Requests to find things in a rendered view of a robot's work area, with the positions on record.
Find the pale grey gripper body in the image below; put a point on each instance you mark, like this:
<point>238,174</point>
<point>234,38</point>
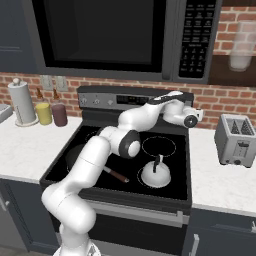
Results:
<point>199,114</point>

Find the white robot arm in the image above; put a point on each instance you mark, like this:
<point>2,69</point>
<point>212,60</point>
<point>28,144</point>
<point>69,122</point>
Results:
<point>90,160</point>

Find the black stove with hob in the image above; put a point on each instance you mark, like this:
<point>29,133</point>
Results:
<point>180,166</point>

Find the silver stove knob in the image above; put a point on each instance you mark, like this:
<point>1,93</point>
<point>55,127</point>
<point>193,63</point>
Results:
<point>96,99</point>
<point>83,99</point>

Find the dark wooden shelf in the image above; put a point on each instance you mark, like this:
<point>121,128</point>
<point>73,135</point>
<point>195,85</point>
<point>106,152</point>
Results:
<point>220,74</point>

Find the silver toaster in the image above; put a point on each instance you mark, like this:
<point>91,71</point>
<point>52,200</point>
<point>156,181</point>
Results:
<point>236,141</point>

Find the clear glass jar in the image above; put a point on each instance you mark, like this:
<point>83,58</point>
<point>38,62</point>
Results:
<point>240,46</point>

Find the dark blue base cupboard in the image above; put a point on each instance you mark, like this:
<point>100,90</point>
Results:
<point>226,238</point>

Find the grey microwave oven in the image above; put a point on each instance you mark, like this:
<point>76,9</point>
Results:
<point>100,33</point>

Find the black oven door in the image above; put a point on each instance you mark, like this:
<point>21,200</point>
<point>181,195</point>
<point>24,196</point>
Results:
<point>140,235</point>

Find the dark red squeeze bottle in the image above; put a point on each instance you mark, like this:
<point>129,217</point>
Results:
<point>59,114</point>

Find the yellow squeeze bottle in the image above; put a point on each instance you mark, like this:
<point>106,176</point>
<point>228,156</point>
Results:
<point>43,112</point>

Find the white paper towel roll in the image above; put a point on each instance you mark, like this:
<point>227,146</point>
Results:
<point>22,103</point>

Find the grey appliance corner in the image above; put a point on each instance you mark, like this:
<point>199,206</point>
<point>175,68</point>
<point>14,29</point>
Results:
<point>4,112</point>

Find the dark blue base cupboard door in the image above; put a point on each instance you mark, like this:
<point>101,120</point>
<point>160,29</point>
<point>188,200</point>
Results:
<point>23,213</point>

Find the grey wall outlet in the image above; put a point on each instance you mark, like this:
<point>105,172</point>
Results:
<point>61,83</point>
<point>46,83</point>

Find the dark blue wall cupboard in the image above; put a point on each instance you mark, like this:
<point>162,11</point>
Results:
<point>15,33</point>

